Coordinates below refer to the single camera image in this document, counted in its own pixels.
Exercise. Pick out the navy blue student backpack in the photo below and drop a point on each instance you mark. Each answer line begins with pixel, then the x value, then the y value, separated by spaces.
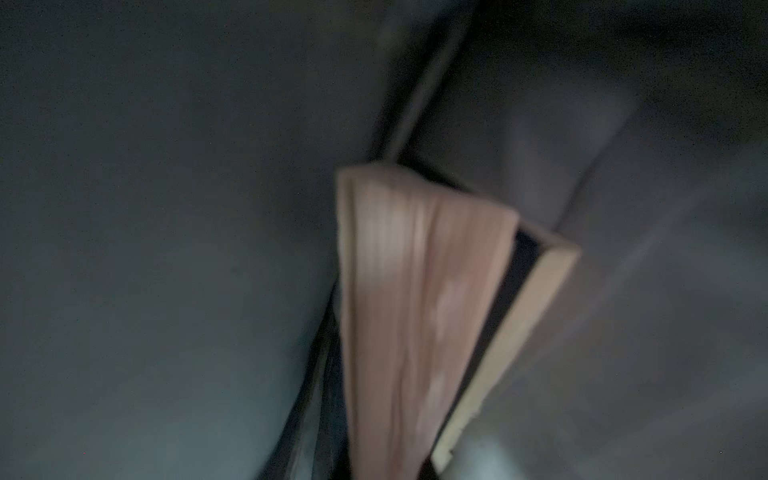
pixel 168 227

